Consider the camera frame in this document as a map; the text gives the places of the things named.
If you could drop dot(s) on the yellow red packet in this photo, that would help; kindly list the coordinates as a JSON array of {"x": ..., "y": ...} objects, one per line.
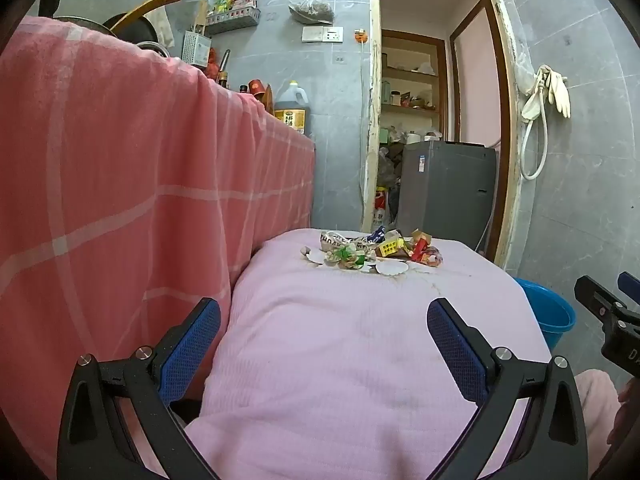
[{"x": 390, "y": 247}]

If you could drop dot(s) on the blue white wrapper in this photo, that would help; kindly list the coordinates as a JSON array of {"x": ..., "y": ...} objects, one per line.
[{"x": 377, "y": 235}]

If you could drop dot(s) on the red wrapper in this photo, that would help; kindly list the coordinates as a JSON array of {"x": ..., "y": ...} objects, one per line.
[{"x": 425, "y": 252}]

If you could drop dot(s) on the brown cardboard piece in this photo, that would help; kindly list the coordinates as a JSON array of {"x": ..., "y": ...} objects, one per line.
[{"x": 392, "y": 234}]

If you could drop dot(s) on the pink blanket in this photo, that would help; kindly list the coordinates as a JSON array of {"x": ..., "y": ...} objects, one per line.
[{"x": 350, "y": 350}]

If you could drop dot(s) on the beige hanging cloth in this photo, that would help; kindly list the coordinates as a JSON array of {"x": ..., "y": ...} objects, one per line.
[{"x": 165, "y": 25}]

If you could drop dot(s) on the dark sauce bottle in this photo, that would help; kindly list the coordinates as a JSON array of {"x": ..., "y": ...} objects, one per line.
[{"x": 223, "y": 80}]

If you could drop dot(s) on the pink fluffy pajamas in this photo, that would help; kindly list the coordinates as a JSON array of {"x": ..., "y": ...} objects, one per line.
[{"x": 597, "y": 410}]

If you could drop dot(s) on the white red rice sack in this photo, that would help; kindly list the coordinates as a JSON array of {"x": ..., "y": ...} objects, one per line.
[{"x": 381, "y": 207}]

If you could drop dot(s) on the cooking oil jug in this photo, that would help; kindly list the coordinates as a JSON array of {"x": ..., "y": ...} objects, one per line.
[{"x": 292, "y": 112}]

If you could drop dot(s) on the metal utensil holder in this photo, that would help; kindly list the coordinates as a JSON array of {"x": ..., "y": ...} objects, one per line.
[{"x": 195, "y": 50}]

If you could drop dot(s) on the seasoning packets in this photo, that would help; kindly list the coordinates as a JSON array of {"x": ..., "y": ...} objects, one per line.
[{"x": 235, "y": 2}]

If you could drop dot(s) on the white wall switch plate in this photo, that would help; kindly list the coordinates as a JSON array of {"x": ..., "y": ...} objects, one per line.
[{"x": 322, "y": 34}]

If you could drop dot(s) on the red plaid cloth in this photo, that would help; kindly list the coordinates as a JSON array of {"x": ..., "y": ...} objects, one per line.
[{"x": 125, "y": 185}]

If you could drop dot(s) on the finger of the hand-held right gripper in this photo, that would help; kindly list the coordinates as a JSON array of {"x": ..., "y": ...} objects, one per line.
[
  {"x": 595, "y": 295},
  {"x": 631, "y": 287}
]

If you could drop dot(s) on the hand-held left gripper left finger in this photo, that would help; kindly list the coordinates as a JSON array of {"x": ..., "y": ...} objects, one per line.
[{"x": 192, "y": 345}]

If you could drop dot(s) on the blue plastic bucket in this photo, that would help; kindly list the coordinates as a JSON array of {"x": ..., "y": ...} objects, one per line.
[{"x": 547, "y": 310}]

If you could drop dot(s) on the red cup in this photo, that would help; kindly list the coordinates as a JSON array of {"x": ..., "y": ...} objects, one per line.
[{"x": 255, "y": 87}]

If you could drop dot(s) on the orange wall plug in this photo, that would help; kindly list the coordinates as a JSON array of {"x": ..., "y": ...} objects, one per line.
[{"x": 361, "y": 36}]

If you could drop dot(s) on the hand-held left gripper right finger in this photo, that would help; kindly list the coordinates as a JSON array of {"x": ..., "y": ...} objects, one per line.
[{"x": 457, "y": 355}]

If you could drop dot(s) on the cream rubber gloves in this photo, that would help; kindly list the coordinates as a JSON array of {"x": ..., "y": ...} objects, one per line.
[{"x": 560, "y": 92}]

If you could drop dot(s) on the grey washing machine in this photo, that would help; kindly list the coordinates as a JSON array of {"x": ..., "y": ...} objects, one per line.
[{"x": 445, "y": 190}]

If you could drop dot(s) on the brown white patterned wrapper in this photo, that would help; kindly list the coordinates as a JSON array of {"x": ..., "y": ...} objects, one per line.
[{"x": 340, "y": 240}]

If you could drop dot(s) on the person's right hand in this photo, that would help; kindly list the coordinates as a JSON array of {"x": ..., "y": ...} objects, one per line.
[{"x": 630, "y": 405}]

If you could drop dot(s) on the wooden spatula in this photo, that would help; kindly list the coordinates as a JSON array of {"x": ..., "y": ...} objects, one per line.
[{"x": 200, "y": 17}]

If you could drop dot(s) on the wooden shelf unit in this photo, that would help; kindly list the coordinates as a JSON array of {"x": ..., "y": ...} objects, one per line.
[{"x": 440, "y": 85}]

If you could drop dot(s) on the wooden door frame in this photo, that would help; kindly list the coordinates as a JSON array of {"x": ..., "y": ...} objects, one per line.
[{"x": 505, "y": 110}]

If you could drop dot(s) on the red mesh bag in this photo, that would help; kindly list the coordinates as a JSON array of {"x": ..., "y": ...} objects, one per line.
[{"x": 214, "y": 62}]

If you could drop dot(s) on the hanging plastic bag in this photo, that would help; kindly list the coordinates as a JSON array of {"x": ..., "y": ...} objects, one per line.
[{"x": 312, "y": 7}]

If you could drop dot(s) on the black wok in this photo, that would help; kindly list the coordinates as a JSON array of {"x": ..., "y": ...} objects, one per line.
[{"x": 90, "y": 27}]

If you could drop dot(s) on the grey wall shelf basket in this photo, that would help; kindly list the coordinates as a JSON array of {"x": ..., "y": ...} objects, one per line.
[{"x": 235, "y": 20}]

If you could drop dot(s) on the green wrapper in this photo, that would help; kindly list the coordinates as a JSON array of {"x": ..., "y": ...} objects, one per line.
[{"x": 350, "y": 257}]

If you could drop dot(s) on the pile of plastic bags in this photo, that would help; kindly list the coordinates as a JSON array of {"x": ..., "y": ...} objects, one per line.
[{"x": 389, "y": 165}]

